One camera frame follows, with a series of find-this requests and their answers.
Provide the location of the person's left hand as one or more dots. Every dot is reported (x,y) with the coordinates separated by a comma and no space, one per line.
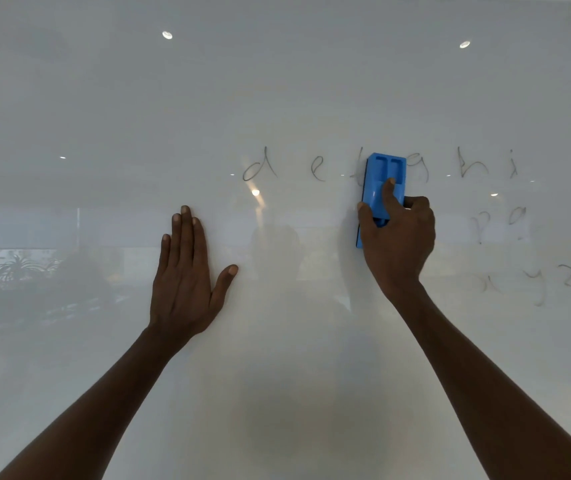
(183,299)

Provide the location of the person's right hand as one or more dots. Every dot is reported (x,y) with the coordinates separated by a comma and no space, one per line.
(400,249)

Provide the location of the person's right thumb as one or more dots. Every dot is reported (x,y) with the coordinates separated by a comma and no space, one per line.
(366,219)

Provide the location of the person's left middle finger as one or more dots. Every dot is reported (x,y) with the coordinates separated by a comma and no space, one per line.
(186,239)

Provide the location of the person's left thumb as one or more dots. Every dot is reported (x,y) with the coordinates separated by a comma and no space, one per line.
(224,287)

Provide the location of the person's left little finger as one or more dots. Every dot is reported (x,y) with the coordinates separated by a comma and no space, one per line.
(164,254)

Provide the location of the blue whiteboard eraser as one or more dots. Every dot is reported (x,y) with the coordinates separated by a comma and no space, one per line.
(384,180)

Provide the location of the person's left forearm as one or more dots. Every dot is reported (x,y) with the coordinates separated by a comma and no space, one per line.
(95,414)

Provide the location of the person's right forearm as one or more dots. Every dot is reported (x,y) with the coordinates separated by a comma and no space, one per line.
(485,389)

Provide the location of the white glass whiteboard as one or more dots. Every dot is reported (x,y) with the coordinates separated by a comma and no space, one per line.
(285,194)

